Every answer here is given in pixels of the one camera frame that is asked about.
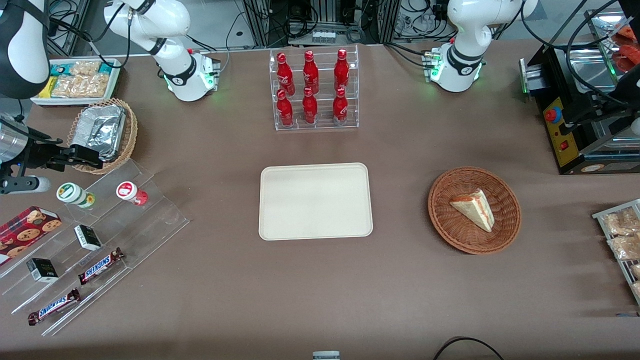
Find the steel food tray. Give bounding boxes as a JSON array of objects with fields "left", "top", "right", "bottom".
[{"left": 584, "top": 7, "right": 640, "bottom": 73}]

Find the silver foil container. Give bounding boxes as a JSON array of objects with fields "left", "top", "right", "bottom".
[{"left": 69, "top": 104, "right": 127, "bottom": 163}]

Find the black cable loop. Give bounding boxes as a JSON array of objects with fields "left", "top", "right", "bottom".
[{"left": 432, "top": 337, "right": 506, "bottom": 360}]

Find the clear acrylic bottle rack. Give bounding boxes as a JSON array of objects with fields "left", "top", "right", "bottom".
[{"left": 269, "top": 44, "right": 360, "bottom": 132}]

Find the small rice cracker pack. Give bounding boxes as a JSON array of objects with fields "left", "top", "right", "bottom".
[{"left": 70, "top": 60, "right": 102, "bottom": 77}]

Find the small black box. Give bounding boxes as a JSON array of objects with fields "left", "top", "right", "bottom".
[
  {"left": 74, "top": 224, "right": 103, "bottom": 252},
  {"left": 26, "top": 258, "right": 59, "bottom": 284}
]

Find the Snickers chocolate bar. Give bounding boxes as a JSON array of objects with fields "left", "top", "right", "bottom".
[
  {"left": 78, "top": 247, "right": 125, "bottom": 286},
  {"left": 27, "top": 288, "right": 81, "bottom": 326}
]

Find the large rice cracker pack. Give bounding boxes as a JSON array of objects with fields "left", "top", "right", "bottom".
[{"left": 51, "top": 74, "right": 111, "bottom": 99}]

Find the white snack bin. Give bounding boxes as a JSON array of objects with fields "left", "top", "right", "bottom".
[{"left": 31, "top": 58, "right": 122, "bottom": 107}]

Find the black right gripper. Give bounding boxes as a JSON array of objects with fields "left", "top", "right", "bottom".
[{"left": 21, "top": 128, "right": 104, "bottom": 171}]

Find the beige plastic tray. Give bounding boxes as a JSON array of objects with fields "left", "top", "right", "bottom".
[{"left": 258, "top": 162, "right": 374, "bottom": 241}]

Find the grey wire tray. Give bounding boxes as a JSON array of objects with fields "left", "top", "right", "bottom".
[{"left": 592, "top": 199, "right": 640, "bottom": 306}]

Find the clear acrylic stepped display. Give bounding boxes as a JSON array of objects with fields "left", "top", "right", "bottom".
[{"left": 0, "top": 159, "right": 191, "bottom": 337}]

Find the red cola bottle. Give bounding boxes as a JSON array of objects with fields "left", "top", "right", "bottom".
[
  {"left": 303, "top": 50, "right": 320, "bottom": 95},
  {"left": 334, "top": 48, "right": 350, "bottom": 92},
  {"left": 276, "top": 52, "right": 296, "bottom": 96},
  {"left": 276, "top": 89, "right": 294, "bottom": 127},
  {"left": 332, "top": 87, "right": 349, "bottom": 126},
  {"left": 302, "top": 87, "right": 319, "bottom": 125}
]

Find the red-label yogurt cup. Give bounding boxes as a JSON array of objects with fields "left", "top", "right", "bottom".
[{"left": 116, "top": 181, "right": 149, "bottom": 207}]

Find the clear nut snack bag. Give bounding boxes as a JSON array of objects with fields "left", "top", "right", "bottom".
[
  {"left": 601, "top": 207, "right": 640, "bottom": 236},
  {"left": 607, "top": 234, "right": 640, "bottom": 261}
]

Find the brown round wicker basket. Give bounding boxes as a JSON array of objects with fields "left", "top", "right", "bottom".
[{"left": 427, "top": 166, "right": 522, "bottom": 256}]

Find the red cookie box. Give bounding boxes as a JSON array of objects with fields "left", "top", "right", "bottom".
[{"left": 0, "top": 206, "right": 63, "bottom": 266}]

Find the light wicker basket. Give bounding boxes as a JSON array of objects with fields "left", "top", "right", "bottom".
[{"left": 66, "top": 98, "right": 139, "bottom": 175}]

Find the black machine yellow panel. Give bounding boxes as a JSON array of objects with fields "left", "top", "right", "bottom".
[{"left": 519, "top": 42, "right": 640, "bottom": 176}]

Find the triangle sandwich wedge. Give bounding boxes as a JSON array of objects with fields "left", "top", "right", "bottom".
[{"left": 449, "top": 188, "right": 496, "bottom": 233}]

